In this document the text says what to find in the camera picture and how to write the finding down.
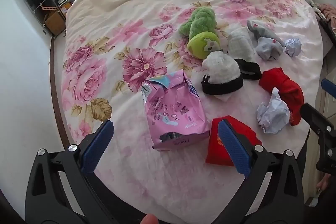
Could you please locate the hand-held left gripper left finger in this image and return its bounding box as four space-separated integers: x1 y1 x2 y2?
25 120 124 224

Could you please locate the small paper ball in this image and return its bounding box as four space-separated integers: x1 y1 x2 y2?
285 38 302 57

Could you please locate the person's right hand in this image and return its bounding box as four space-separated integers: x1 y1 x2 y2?
316 174 330 192

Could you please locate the pink plastic package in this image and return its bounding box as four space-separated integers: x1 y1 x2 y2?
141 69 210 151

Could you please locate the green fluffy sock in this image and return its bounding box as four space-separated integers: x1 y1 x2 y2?
178 7 221 59

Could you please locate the white fluffy sock black cuff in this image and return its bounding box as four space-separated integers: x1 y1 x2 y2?
201 51 243 95

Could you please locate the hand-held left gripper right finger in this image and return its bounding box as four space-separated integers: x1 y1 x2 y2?
207 120 305 224

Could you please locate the person's left hand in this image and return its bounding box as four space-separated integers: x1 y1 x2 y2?
140 214 159 224

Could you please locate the red envelope packet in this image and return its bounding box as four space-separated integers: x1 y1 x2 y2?
205 115 262 167

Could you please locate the pink floral quilt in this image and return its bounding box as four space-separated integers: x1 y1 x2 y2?
51 0 325 224

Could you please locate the red crumpled cloth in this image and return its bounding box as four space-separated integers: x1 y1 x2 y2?
259 68 304 127

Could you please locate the pink cloth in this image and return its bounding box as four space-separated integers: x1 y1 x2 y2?
319 3 336 28

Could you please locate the grey sock with red mark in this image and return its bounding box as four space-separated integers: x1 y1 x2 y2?
247 20 286 61

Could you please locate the large paper ball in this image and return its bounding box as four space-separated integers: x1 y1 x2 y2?
256 88 291 134

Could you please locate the cardboard box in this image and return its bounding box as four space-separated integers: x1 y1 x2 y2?
43 9 66 36

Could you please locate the dark bedside table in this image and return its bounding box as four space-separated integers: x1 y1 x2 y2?
312 1 336 46

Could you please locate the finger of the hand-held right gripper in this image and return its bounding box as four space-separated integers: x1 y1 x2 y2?
300 103 336 174
321 78 336 99

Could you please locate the white waffle sock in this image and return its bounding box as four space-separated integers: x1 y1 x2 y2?
227 27 256 62

